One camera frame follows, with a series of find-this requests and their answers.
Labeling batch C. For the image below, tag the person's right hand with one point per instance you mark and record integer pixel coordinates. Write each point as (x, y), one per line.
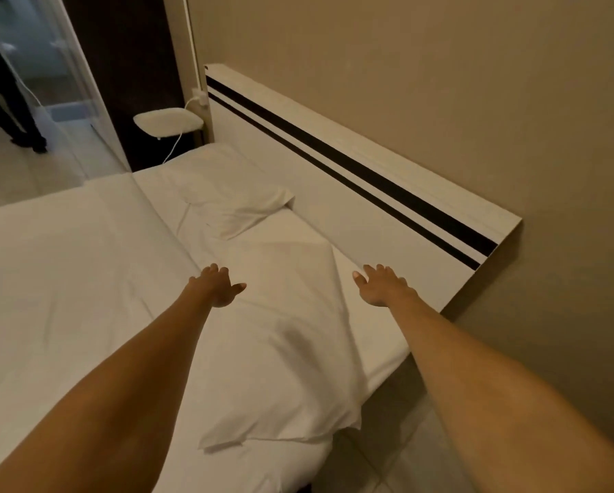
(384, 290)

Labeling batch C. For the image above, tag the person's left hand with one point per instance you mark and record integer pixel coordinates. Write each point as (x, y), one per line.
(217, 287)

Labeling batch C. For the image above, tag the person's left thumb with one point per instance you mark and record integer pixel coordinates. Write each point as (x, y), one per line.
(238, 288)

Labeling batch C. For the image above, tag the person's right thumb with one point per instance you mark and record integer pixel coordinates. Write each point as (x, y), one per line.
(360, 280)

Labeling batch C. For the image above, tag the person's left forearm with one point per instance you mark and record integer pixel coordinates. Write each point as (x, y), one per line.
(107, 395)

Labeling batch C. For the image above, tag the person's right forearm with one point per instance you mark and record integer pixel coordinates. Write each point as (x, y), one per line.
(492, 405)

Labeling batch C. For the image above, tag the white headboard with black stripes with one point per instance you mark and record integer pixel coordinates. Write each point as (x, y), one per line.
(348, 205)

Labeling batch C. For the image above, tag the large white pillow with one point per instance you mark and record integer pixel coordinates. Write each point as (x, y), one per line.
(291, 343)

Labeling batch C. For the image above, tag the small crumpled white pillow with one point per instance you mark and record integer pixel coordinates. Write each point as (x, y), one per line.
(219, 192)

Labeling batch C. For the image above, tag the small white bedside shelf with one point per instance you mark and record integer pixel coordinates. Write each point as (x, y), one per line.
(167, 121)

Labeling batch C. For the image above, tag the dark brown door panel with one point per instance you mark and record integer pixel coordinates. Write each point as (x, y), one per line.
(127, 61)

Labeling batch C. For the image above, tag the glass door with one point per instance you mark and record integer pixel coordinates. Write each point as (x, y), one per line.
(65, 82)

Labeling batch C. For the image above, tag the white wall plug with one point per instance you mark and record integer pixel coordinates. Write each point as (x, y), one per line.
(199, 95)

